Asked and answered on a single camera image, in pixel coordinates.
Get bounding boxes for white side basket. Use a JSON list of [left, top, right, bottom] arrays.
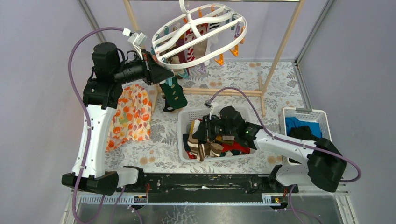
[[280, 106, 333, 166]]

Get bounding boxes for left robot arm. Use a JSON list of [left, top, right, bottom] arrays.
[[61, 42, 172, 196]]

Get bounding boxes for floral orange cloth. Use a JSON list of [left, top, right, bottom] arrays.
[[106, 84, 152, 152]]

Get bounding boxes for dark green sock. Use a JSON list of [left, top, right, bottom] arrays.
[[160, 76, 188, 112]]

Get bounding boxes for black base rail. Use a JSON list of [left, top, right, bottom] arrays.
[[125, 173, 298, 194]]

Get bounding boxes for white oval sock hanger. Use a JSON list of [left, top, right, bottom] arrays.
[[152, 0, 248, 70]]

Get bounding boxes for orange clothespin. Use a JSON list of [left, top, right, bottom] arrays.
[[214, 54, 225, 66], [229, 44, 239, 57]]

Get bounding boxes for purple clothespin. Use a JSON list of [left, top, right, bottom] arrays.
[[197, 63, 206, 74]]

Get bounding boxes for wooden drying rack frame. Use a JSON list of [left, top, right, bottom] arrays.
[[123, 0, 305, 116]]

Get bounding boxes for red sock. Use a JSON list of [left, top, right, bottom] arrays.
[[221, 141, 250, 155]]

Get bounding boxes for white sock laundry basket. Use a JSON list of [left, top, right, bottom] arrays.
[[177, 108, 257, 162]]

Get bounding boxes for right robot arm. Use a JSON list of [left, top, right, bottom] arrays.
[[191, 106, 347, 193]]

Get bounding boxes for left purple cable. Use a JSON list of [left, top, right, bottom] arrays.
[[68, 27, 131, 224]]

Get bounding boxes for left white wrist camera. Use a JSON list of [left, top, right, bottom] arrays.
[[122, 28, 147, 58]]

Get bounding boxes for blue cloth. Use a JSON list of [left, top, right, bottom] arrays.
[[285, 117, 323, 138]]

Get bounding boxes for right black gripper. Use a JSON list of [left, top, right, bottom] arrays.
[[192, 114, 236, 141]]

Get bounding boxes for brown striped sock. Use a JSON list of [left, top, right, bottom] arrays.
[[186, 134, 223, 162]]

